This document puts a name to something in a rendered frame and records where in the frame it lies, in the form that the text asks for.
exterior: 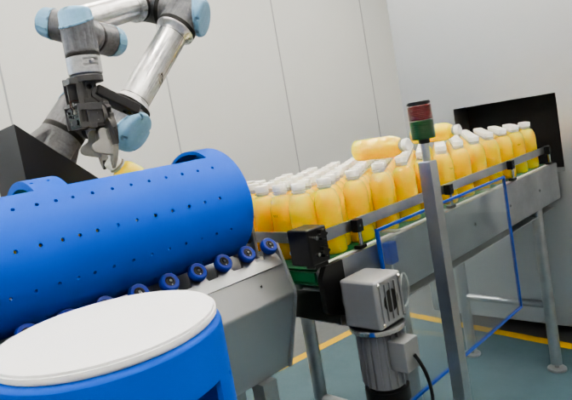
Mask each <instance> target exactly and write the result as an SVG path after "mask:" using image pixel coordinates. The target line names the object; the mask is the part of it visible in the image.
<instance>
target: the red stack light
mask: <svg viewBox="0 0 572 400"><path fill-rule="evenodd" d="M407 113H408V118H409V122H414V121H420V120H425V119H430V118H433V115H432V104H431V103H430V104H425V105H419V106H411V107H407Z"/></svg>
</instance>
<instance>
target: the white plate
mask: <svg viewBox="0 0 572 400"><path fill-rule="evenodd" d="M215 314H216V304H215V301H214V300H213V299H212V298H211V297H209V296H208V295H206V294H204V293H200V292H197V291H191V290H164V291H155V292H148V293H142V294H132V295H128V296H124V297H119V298H116V299H111V300H105V301H101V302H98V303H95V304H92V305H89V306H84V307H81V308H78V309H76V310H73V311H69V312H66V313H63V314H60V315H59V316H56V317H52V318H50V319H48V320H45V321H43V322H41V323H38V324H36V325H34V326H32V327H30V328H28V329H26V330H24V331H22V332H20V333H18V334H17V335H15V336H13V337H12V338H10V339H8V340H6V341H5V342H4V343H2V344H1V345H0V384H4V385H6V386H22V387H30V386H51V385H58V384H64V383H70V382H74V381H79V380H86V379H89V378H94V377H97V376H100V375H103V374H109V373H112V372H115V371H118V370H121V369H125V368H128V367H131V366H134V365H136V364H138V363H143V362H144V361H147V360H149V359H152V358H154V357H157V356H159V355H161V354H164V353H165V352H167V351H170V350H172V349H174V348H175V347H177V346H180V345H181V344H183V343H185V342H187V341H188V340H190V339H191V338H193V337H194V336H196V335H197V334H199V333H200V332H201V331H202V330H204V329H205V328H206V327H207V326H208V325H209V324H210V322H211V321H212V319H213V318H214V317H215Z"/></svg>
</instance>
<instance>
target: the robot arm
mask: <svg viewBox="0 0 572 400"><path fill-rule="evenodd" d="M130 21H131V22H134V23H140V22H149V23H152V24H156V25H157V27H158V31H157V33H156V35H155V36H154V38H153V39H152V41H151V42H150V44H149V46H148V47H147V49H146V51H145V53H144V54H143V55H142V57H141V59H140V61H139V63H138V64H137V66H136V67H135V69H134V71H133V72H132V74H131V75H130V77H129V79H128V81H127V82H126V83H125V85H124V87H123V89H122V91H120V92H114V91H112V90H110V89H108V88H106V87H104V86H102V85H100V84H99V85H97V86H96V84H97V83H101V82H104V78H103V75H101V74H102V73H103V70H102V64H101V60H100V54H101V55H105V56H107V57H112V56H114V57H116V56H119V55H121V54H123V53H124V52H125V50H126V48H127V46H128V38H127V35H126V33H125V32H124V31H123V30H122V29H121V28H119V27H117V26H119V25H122V24H125V23H128V22H130ZM34 22H35V24H34V25H35V29H36V31H37V33H38V34H39V35H40V36H42V37H46V38H48V39H49V40H51V41H56V42H60V43H62V44H63V49H64V54H65V58H66V67H67V72H68V76H69V77H68V78H67V79H66V80H62V85H63V89H64V92H63V93H62V94H61V95H60V97H59V99H58V100H57V102H56V103H55V105H54V107H53V108H52V110H51V111H50V113H49V114H48V115H47V117H46V118H45V120H44V121H43V123H42V125H41V126H40V127H39V128H38V129H36V130H35V131H33V132H32V133H31V134H30V135H32V136H34V137H35V138H37V139H38V140H40V141H42V142H43V143H44V144H46V145H47V146H49V147H51V148H52V149H54V150H56V151H57V152H58V153H60V154H61V155H63V156H65V157H67V158H68V159H70V160H71V161H73V162H74V163H77V157H78V153H79V150H80V152H81V154H82V155H84V156H88V157H98V158H99V160H100V164H101V167H102V168H103V169H106V167H105V162H106V160H107V159H108V156H107V155H110V156H111V163H112V168H113V169H114V168H116V166H117V160H118V150H119V151H126V152H131V151H136V150H137V149H139V148H140V147H141V146H142V145H143V144H144V143H145V142H146V140H147V138H148V136H149V134H150V129H151V128H152V120H151V119H150V115H151V113H150V110H149V106H150V104H151V103H152V101H153V99H154V97H155V95H156V94H157V92H158V90H159V89H160V87H161V85H162V83H163V81H164V79H165V78H166V76H167V75H168V73H169V71H170V69H171V67H172V66H173V64H174V62H175V61H176V59H177V57H178V55H179V54H180V51H181V50H182V49H183V47H184V45H189V44H191V43H192V41H193V39H194V38H195V36H197V37H204V36H205V35H206V33H207V31H208V29H209V23H210V6H209V2H208V0H100V1H96V2H92V3H86V4H83V5H72V6H66V7H64V8H62V9H60V10H58V9H55V8H48V7H44V8H41V9H39V10H38V11H37V14H36V16H35V20H34ZM86 139H88V142H87V143H86V144H85V145H83V142H84V141H85V140H86ZM81 146H82V147H81Z"/></svg>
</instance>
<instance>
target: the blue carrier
mask: <svg viewBox="0 0 572 400"><path fill-rule="evenodd" d="M188 206H189V208H188ZM171 210H172V211H173V212H172V211H171ZM154 215H155V216H154ZM136 220H137V221H136ZM253 223H254V208H253V202H252V197H251V194H250V190H249V186H248V184H247V181H246V179H245V178H244V176H243V173H242V172H241V170H240V169H239V167H238V166H237V165H236V164H235V163H234V162H233V161H232V160H231V159H230V158H229V157H228V156H227V155H226V154H225V153H223V152H221V151H218V150H215V149H210V148H206V149H201V150H196V151H187V152H184V153H181V154H180V155H179V156H178V157H177V158H176V159H175V160H174V161H173V162H172V163H171V164H170V165H165V166H161V167H156V168H152V169H143V170H139V171H134V172H130V173H126V174H117V175H113V176H108V177H103V178H99V179H94V180H86V181H81V182H77V183H72V184H68V185H67V184H66V183H65V182H64V181H63V180H62V179H61V178H59V177H56V176H47V177H42V178H37V179H32V180H23V181H18V182H15V183H14V184H13V185H12V186H11V187H10V189H9V192H8V195H7V196H6V197H0V340H3V339H6V338H8V337H10V336H13V335H14V331H15V330H16V329H17V327H19V326H20V325H21V324H23V323H34V324H38V323H41V322H43V321H45V320H48V319H50V318H52V317H56V316H57V314H58V313H59V312H60V311H62V310H64V309H67V308H71V309H74V310H76V309H78V308H81V307H84V306H89V305H92V304H94V302H95V300H96V299H97V298H99V297H101V296H102V295H108V296H111V297H112V298H113V299H116V298H118V297H121V296H123V295H126V294H128V291H129V288H130V287H131V286H132V285H134V284H137V283H140V284H143V285H145V286H147V287H149V286H151V285H153V284H156V283H158V281H159V279H160V277H161V276H162V275H163V274H165V273H173V274H175V275H176V276H179V275H181V274H184V273H187V270H188V268H189V266H190V265H191V264H194V263H199V264H201V265H203V266H206V265H209V264H212V263H214V259H215V257H216V256H217V255H218V254H226V255H227V256H229V257H231V256H233V255H235V254H237V252H238V250H239V249H240V248H241V247H242V246H246V244H247V243H248V241H249V238H250V236H251V232H252V229H253ZM96 230H98V232H97V231H96ZM78 234H80V237H79V236H78ZM61 238H63V242H62V241H61ZM38 244H41V245H42V246H41V248H40V247H39V246H38ZM14 250H15V251H16V254H14ZM35 290H36V291H35ZM10 298H11V299H10Z"/></svg>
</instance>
